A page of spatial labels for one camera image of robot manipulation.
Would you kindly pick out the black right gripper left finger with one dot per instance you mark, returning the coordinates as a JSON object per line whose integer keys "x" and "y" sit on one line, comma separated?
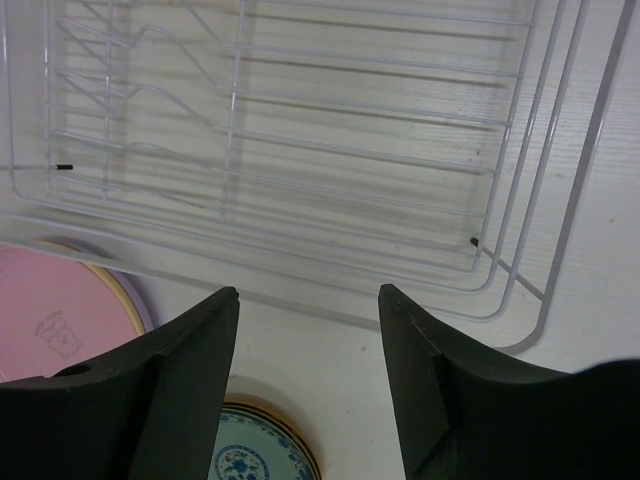
{"x": 148, "y": 409}

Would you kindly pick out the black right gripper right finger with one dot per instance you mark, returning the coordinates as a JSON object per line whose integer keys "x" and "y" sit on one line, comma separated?
{"x": 464, "y": 410}

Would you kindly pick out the green blue floral plate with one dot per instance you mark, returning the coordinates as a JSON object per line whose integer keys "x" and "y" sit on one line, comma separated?
{"x": 250, "y": 445}

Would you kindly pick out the purple plate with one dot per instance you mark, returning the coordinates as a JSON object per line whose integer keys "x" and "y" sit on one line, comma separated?
{"x": 124, "y": 281}

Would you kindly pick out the beige plate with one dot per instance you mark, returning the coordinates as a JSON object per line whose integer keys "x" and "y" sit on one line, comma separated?
{"x": 109, "y": 282}

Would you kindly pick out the pink plate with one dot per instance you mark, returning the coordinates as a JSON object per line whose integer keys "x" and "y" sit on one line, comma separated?
{"x": 55, "y": 313}

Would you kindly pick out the white wire dish rack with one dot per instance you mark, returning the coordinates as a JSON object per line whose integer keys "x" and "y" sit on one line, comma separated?
{"x": 310, "y": 151}

